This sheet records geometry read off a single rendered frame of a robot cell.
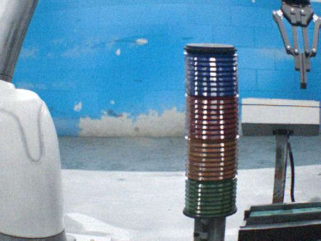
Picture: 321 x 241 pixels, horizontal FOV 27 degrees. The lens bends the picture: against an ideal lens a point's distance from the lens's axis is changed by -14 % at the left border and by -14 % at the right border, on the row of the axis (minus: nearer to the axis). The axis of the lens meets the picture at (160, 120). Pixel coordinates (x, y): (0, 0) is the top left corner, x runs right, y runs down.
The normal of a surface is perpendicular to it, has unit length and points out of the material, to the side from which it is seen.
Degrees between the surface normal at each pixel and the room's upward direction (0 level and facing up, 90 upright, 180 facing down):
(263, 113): 60
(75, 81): 90
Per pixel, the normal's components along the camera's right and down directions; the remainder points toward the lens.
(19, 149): 0.36, -0.08
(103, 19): -0.05, 0.17
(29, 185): 0.47, 0.14
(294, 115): -0.16, -0.34
